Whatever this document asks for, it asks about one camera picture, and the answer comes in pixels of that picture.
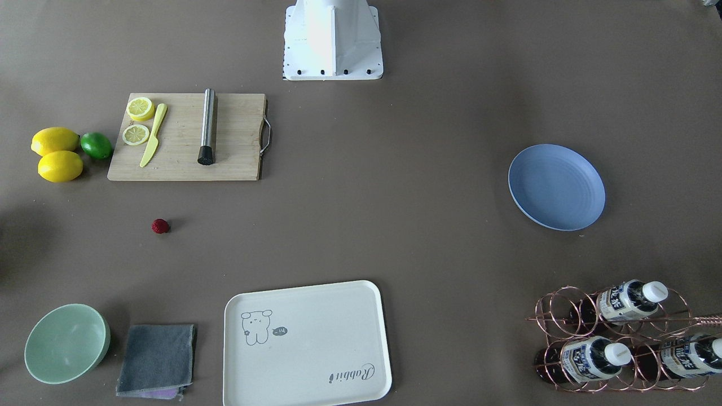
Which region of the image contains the blue plate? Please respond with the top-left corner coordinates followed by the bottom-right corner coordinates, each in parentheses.
top-left (507, 144), bottom-right (606, 232)

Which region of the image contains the red strawberry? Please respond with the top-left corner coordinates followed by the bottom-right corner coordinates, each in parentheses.
top-left (151, 218), bottom-right (170, 234)

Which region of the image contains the cream tray with bear print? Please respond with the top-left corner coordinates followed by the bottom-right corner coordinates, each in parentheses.
top-left (223, 280), bottom-right (393, 405)

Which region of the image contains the wooden cutting board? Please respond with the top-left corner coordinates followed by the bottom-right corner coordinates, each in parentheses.
top-left (107, 93), bottom-right (267, 182)

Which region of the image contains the steel muddler with black tip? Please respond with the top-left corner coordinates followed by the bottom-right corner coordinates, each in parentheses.
top-left (197, 88), bottom-right (217, 165)

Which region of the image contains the yellow plastic knife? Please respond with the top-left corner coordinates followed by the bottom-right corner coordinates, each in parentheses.
top-left (139, 103), bottom-right (168, 167)

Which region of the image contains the thin lemon slice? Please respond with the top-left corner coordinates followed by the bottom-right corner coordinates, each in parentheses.
top-left (121, 124), bottom-right (151, 146)

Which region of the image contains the thick lemon slice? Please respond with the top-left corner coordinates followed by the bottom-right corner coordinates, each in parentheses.
top-left (126, 96), bottom-right (156, 122)

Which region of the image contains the grey folded cloth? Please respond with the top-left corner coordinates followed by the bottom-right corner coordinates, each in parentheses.
top-left (116, 324), bottom-right (196, 400)

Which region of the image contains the green lime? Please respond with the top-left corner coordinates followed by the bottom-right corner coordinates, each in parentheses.
top-left (80, 132), bottom-right (113, 160)

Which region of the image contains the lower bottle white cap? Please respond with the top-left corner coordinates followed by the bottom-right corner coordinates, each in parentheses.
top-left (534, 336), bottom-right (632, 385)
top-left (632, 334), bottom-right (722, 384)

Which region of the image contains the bottle white cap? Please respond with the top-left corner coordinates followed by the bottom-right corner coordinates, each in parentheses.
top-left (632, 334), bottom-right (722, 384)
top-left (569, 279), bottom-right (670, 330)
top-left (534, 336), bottom-right (632, 385)

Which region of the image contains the lower whole lemon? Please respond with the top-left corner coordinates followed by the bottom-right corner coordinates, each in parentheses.
top-left (38, 150), bottom-right (83, 183)

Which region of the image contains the whole lemon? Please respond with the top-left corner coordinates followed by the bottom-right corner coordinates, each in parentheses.
top-left (30, 126), bottom-right (80, 157)
top-left (38, 150), bottom-right (83, 183)

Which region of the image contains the upper bottle white cap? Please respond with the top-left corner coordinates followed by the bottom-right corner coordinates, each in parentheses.
top-left (569, 279), bottom-right (670, 330)

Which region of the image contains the upper whole lemon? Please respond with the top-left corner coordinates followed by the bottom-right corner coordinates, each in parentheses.
top-left (30, 126), bottom-right (80, 157)

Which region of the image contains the green bowl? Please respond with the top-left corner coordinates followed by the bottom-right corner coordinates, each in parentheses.
top-left (25, 303), bottom-right (111, 385)

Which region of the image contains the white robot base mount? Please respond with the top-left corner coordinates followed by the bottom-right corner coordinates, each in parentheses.
top-left (282, 1), bottom-right (384, 81)

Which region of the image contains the copper wire bottle rack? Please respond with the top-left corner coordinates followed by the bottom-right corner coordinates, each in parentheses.
top-left (527, 286), bottom-right (722, 393)

